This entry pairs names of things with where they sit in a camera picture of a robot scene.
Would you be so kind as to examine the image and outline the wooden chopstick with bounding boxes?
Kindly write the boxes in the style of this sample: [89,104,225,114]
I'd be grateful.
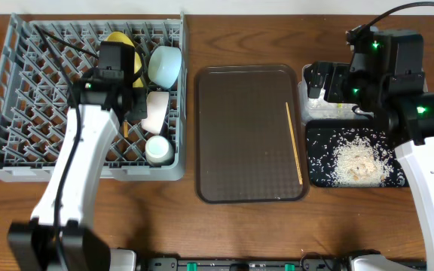
[123,120,128,138]
[285,102,303,186]

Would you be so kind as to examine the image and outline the yellow plate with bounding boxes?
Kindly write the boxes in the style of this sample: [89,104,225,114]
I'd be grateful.
[105,32,143,87]

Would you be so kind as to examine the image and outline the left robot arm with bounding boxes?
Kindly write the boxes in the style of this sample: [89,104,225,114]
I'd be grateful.
[8,41,142,270]

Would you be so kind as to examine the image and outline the spilled rice pile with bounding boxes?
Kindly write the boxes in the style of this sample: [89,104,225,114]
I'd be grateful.
[309,127,406,187]

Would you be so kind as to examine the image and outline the grey dish rack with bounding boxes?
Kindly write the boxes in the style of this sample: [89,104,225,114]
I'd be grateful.
[0,15,188,182]

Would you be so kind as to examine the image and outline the clear plastic bin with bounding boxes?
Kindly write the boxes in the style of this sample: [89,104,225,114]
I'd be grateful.
[298,62,429,123]

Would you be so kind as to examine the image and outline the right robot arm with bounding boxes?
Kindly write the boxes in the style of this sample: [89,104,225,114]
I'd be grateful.
[299,29,434,270]

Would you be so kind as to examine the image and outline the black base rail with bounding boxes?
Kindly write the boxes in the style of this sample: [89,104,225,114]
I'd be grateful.
[137,257,427,271]

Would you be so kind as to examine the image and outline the white bowl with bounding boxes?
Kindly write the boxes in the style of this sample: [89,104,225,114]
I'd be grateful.
[141,91,170,135]

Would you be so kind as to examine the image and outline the brown serving tray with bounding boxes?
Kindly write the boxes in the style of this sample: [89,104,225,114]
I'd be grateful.
[194,64,310,204]

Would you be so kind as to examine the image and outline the light blue bowl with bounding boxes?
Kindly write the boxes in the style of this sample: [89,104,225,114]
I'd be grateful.
[148,46,182,89]

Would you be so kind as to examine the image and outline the black waste tray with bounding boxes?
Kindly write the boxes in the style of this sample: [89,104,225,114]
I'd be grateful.
[305,118,410,189]

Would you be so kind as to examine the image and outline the white cup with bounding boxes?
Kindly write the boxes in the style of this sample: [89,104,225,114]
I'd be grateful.
[145,135,174,167]

